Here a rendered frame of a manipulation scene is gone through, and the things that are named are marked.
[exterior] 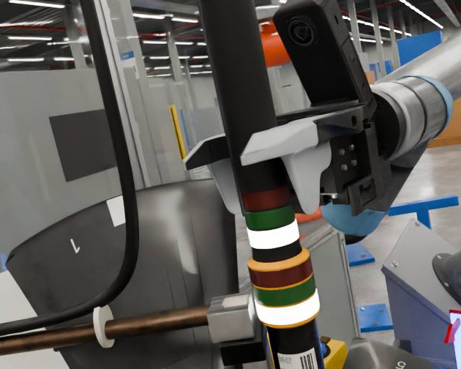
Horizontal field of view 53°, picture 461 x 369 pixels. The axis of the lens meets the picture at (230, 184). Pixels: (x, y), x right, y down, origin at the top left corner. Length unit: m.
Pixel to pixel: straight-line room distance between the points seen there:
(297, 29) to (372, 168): 0.12
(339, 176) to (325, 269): 1.42
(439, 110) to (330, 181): 0.21
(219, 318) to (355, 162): 0.16
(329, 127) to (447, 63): 0.38
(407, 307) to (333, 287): 0.95
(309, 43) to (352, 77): 0.04
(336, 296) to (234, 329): 1.53
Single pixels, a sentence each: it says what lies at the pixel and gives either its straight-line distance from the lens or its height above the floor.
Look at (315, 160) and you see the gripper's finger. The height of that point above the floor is 1.46.
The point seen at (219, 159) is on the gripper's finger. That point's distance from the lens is 0.31.
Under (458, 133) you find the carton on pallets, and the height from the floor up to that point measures 0.18.
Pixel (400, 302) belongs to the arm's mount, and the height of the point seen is 1.12.
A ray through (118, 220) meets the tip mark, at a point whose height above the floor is 1.43.
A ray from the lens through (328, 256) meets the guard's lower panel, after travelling 1.79.
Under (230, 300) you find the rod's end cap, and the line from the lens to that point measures 0.34.
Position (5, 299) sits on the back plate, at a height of 1.34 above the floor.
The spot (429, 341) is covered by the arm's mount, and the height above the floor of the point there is 1.05.
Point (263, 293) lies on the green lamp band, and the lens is 0.32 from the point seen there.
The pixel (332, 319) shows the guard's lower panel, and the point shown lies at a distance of 1.84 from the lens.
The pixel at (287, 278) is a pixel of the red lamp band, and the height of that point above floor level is 1.40.
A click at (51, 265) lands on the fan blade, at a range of 0.47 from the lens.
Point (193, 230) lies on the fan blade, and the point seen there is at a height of 1.40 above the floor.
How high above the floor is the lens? 1.51
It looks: 9 degrees down
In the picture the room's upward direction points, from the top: 12 degrees counter-clockwise
